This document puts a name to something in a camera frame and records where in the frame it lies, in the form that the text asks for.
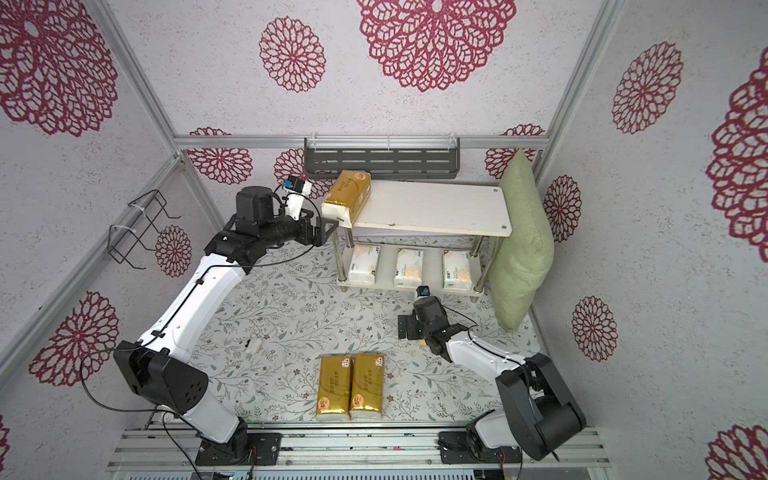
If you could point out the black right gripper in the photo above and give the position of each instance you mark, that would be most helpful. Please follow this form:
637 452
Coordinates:
405 327

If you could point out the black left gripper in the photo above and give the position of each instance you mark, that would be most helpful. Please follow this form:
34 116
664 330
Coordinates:
304 222

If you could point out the white tissue pack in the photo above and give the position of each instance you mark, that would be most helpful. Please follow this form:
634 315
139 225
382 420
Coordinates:
409 268
363 264
456 269

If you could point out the gold tissue pack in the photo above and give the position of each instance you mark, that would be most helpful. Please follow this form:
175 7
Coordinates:
366 393
347 197
334 387

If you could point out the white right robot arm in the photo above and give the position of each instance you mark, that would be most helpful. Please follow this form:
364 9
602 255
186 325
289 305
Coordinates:
538 411

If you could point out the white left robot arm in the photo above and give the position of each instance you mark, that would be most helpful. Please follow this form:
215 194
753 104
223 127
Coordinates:
157 366

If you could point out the white two-tier shelf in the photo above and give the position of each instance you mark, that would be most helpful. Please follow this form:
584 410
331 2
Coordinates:
406 209

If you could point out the green pillow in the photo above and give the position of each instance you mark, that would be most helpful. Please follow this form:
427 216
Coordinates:
525 257

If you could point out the floral table mat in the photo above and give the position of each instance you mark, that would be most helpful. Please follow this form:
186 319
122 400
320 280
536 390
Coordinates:
263 347

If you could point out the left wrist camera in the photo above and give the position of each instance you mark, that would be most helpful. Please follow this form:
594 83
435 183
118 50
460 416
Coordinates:
296 191

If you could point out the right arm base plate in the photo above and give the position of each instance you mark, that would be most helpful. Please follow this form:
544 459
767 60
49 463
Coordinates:
458 447

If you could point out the black wire wall rack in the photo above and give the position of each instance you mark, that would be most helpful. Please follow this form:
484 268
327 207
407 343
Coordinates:
144 211

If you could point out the grey wall-mounted metal rack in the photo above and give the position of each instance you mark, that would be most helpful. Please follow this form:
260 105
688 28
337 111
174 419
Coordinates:
388 162

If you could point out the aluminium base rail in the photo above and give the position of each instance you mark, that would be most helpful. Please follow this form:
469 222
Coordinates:
326 447

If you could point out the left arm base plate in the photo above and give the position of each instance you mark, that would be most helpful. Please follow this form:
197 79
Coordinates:
260 449

